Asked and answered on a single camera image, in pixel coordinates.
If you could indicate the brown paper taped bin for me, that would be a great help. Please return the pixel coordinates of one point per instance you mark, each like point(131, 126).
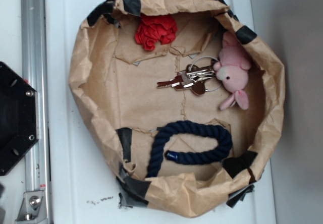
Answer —
point(113, 81)

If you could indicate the silver key bunch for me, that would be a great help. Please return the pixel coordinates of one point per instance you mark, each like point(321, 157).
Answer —
point(193, 77)

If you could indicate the crumpled red cloth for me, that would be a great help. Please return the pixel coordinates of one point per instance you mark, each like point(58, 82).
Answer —
point(153, 29)

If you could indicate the pink plush bunny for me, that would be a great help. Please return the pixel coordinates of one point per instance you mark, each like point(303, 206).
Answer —
point(232, 70)

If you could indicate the white tray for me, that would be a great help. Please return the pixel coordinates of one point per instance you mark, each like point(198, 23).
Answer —
point(84, 190)

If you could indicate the aluminium extrusion rail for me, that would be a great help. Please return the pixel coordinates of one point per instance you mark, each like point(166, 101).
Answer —
point(37, 160)

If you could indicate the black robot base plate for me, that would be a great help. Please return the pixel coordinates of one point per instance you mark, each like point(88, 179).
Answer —
point(18, 118)

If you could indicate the metal corner bracket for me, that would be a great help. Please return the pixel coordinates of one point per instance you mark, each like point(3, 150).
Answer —
point(33, 208)

